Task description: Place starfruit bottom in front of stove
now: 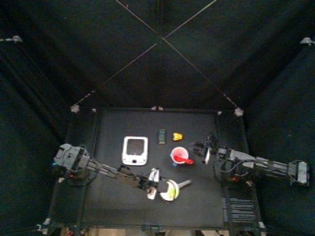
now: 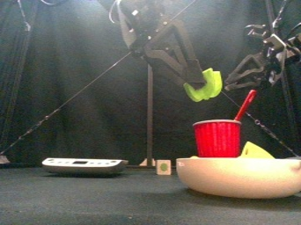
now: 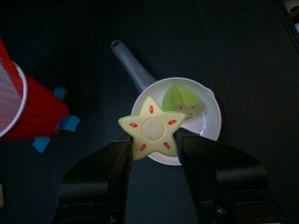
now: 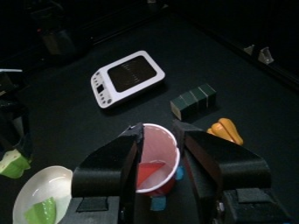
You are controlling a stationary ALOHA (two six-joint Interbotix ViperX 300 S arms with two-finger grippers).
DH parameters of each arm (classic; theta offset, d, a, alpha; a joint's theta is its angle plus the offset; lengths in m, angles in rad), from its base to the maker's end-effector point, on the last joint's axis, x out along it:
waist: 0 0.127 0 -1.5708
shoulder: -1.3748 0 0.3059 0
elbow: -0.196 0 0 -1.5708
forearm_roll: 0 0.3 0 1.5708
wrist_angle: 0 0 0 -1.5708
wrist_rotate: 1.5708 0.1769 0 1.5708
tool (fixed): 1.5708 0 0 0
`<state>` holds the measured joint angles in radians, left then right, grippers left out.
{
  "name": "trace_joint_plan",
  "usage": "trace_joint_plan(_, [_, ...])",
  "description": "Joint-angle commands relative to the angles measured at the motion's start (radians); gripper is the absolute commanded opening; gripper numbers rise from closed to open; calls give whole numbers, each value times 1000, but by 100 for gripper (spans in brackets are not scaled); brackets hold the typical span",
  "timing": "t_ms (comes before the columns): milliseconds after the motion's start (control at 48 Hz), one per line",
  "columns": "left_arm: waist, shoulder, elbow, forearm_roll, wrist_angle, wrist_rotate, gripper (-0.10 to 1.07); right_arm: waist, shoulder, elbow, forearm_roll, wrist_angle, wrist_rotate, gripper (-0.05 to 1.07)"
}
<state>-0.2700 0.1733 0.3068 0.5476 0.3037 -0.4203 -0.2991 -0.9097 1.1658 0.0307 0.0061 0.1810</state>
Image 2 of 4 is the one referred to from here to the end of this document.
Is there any red ribbed cup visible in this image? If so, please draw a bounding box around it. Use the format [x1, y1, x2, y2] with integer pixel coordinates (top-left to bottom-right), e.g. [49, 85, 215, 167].
[192, 119, 243, 158]

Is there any white bowl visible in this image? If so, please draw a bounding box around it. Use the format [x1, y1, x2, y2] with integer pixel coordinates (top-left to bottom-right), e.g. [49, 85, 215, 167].
[176, 156, 301, 200]

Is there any red plastic spoon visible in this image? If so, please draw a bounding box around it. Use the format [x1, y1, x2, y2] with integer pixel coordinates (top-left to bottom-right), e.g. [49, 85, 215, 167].
[235, 89, 259, 122]

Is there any yellow toy fruit piece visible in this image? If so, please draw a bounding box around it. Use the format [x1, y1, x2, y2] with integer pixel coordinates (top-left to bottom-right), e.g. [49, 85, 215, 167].
[239, 141, 278, 160]

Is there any white cable on left gripper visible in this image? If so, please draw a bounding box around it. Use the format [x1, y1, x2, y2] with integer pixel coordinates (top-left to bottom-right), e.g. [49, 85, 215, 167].
[109, 0, 122, 25]

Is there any diagonal frame brace wire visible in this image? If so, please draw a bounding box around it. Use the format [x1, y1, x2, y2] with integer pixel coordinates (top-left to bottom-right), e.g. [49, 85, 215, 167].
[0, 0, 199, 156]
[220, 90, 301, 158]

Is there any white digital scale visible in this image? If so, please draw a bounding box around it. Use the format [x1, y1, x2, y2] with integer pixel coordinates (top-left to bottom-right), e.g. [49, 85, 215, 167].
[42, 157, 130, 177]

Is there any wooden block with green dot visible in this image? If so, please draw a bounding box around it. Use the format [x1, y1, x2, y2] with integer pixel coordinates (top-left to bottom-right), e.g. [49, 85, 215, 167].
[156, 159, 173, 176]

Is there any vertical metal frame pole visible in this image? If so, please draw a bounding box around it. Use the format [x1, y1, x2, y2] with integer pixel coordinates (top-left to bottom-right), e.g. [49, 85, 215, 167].
[140, 63, 159, 169]

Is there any green starfruit piece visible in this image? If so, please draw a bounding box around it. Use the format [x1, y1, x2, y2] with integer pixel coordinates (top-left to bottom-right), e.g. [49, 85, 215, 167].
[183, 68, 224, 103]

